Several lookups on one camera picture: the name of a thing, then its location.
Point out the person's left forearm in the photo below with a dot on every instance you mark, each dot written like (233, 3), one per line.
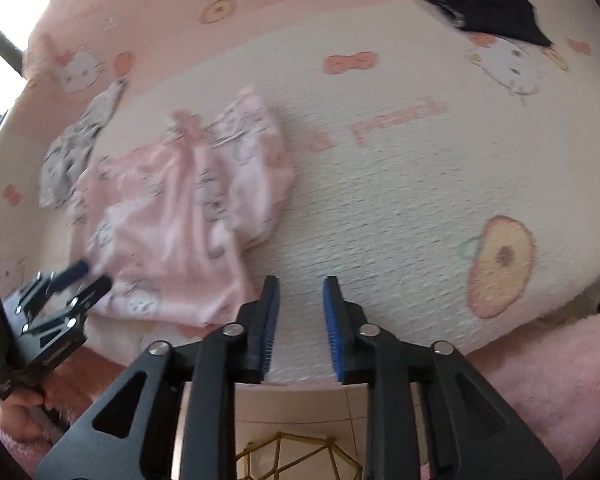
(97, 375)

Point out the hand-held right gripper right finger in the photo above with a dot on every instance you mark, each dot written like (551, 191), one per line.
(331, 340)

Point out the dark navy garment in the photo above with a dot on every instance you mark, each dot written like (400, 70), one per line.
(490, 10)

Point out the pink cartoon-print bed sheet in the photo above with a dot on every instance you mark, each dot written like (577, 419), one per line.
(405, 170)

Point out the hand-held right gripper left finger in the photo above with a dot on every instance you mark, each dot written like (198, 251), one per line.
(271, 325)

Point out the person's left hand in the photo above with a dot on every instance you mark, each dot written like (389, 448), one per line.
(25, 407)

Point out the pink printed pants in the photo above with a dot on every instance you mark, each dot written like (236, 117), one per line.
(180, 220)

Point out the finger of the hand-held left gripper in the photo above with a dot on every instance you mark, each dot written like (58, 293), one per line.
(95, 290)
(72, 270)

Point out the person's pink fleece clothing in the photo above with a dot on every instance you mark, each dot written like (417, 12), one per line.
(555, 385)

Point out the white printed garment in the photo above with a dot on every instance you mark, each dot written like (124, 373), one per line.
(75, 150)

